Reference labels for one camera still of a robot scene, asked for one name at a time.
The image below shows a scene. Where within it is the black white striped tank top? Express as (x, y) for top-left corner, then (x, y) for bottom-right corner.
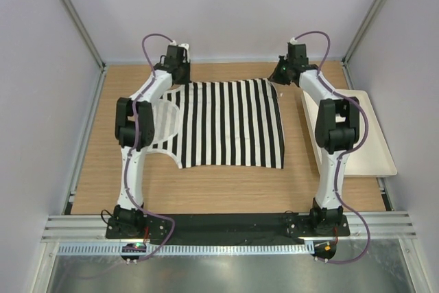
(147, 78), (285, 169)

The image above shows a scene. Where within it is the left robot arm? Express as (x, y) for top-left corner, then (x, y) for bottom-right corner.
(106, 41), (191, 239)

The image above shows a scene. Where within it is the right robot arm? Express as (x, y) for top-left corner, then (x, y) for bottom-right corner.
(269, 41), (360, 235)

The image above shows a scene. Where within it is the cream plastic tray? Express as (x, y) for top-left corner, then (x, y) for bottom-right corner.
(300, 89), (399, 178)

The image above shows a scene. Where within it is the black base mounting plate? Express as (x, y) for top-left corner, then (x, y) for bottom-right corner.
(105, 211), (351, 246)

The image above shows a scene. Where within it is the left black controller puck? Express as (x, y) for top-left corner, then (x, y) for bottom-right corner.
(121, 242), (147, 263)

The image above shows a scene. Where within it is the black controller puck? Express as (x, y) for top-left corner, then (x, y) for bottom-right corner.
(121, 242), (147, 263)
(313, 241), (337, 262)

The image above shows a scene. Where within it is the right black controller puck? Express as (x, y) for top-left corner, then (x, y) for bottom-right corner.
(313, 241), (337, 262)

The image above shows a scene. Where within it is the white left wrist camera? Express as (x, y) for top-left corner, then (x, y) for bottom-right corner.
(169, 40), (190, 59)

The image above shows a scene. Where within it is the left aluminium frame post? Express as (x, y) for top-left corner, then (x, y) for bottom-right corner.
(60, 0), (106, 71)

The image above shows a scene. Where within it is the aluminium frame post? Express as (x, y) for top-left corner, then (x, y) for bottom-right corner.
(60, 0), (106, 71)
(341, 0), (409, 65)

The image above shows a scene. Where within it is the right aluminium frame post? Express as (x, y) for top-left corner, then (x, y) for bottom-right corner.
(341, 0), (409, 65)

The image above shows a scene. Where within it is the slotted cable duct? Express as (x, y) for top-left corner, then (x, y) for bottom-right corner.
(57, 242), (314, 257)

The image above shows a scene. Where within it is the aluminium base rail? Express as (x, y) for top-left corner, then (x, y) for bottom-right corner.
(42, 211), (416, 241)

